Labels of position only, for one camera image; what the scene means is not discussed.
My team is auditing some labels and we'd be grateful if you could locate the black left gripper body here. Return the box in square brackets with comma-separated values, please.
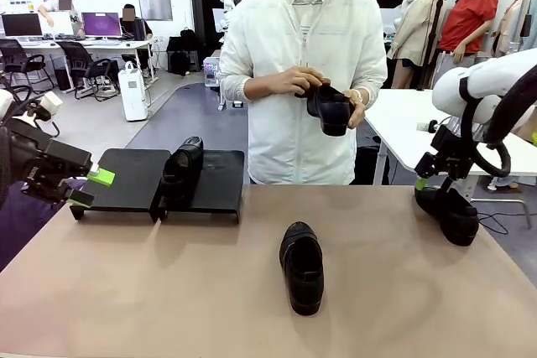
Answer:
[7, 117, 55, 192]

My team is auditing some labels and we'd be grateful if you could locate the person's left hand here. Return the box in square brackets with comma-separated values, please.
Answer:
[343, 91, 368, 131]

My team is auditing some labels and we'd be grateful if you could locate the black leather loafer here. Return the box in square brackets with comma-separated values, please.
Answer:
[279, 221, 326, 317]
[414, 184, 480, 247]
[160, 136, 206, 210]
[295, 80, 352, 137]

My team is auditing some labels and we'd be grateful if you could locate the white work table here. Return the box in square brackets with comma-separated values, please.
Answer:
[362, 88, 537, 186]

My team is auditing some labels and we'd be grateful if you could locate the white humanoid robot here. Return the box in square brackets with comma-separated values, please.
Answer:
[217, 0, 237, 44]

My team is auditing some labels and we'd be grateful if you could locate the long white office desk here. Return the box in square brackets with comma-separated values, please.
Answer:
[0, 37, 159, 91]

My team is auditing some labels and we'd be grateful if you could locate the purple fabric cover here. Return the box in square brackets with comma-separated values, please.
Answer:
[0, 177, 85, 271]

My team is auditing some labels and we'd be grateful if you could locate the black backpack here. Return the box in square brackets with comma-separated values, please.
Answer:
[166, 28, 202, 77]

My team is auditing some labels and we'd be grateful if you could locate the black bag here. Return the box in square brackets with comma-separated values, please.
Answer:
[354, 144, 385, 186]

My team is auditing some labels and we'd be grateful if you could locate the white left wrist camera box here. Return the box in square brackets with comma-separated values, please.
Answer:
[40, 91, 65, 119]

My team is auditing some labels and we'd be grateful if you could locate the person's right hand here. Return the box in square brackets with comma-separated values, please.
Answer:
[268, 65, 332, 98]

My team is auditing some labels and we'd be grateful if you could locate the black computer monitor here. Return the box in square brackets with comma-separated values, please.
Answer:
[1, 13, 44, 39]

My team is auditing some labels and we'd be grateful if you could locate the black right arm cable sleeve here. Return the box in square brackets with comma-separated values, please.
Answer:
[459, 67, 537, 179]

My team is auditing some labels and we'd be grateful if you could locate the person in black shirt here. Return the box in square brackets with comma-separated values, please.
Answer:
[119, 3, 154, 70]

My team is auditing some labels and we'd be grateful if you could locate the mannequin in beige coat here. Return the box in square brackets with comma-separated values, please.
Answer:
[384, 0, 446, 90]

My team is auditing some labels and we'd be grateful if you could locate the garment rack with clothes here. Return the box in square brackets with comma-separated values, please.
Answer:
[490, 0, 537, 61]

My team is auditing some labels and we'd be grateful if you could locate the person in white t-shirt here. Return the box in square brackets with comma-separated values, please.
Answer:
[36, 0, 85, 37]

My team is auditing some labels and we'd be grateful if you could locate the person in white jacket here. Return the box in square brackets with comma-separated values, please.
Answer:
[218, 0, 389, 186]

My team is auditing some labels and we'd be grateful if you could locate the black waste bin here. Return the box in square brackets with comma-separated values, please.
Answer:
[54, 67, 73, 92]

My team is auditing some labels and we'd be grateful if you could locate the black mesh office chair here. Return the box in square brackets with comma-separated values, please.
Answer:
[0, 38, 56, 95]
[55, 40, 122, 102]

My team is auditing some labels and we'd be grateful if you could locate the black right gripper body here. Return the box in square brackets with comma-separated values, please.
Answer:
[429, 126, 478, 179]

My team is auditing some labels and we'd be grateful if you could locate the white computer monitor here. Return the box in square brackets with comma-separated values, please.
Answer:
[37, 10, 75, 37]

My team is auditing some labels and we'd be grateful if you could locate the monitor with purple screen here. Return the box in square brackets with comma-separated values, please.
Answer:
[81, 12, 123, 39]

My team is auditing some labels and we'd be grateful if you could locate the black metal shoe stand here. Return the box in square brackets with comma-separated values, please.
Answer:
[69, 148, 172, 224]
[158, 148, 246, 226]

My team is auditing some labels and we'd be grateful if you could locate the mannequin in red shirt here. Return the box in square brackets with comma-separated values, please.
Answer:
[431, 0, 500, 104]

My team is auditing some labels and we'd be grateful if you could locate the small table with lit device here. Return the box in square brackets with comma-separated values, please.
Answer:
[202, 49, 230, 112]

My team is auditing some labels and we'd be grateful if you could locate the white air purifier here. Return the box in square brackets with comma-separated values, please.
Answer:
[117, 60, 149, 122]

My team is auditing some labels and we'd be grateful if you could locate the person's right forearm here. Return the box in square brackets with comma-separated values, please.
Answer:
[242, 74, 278, 102]

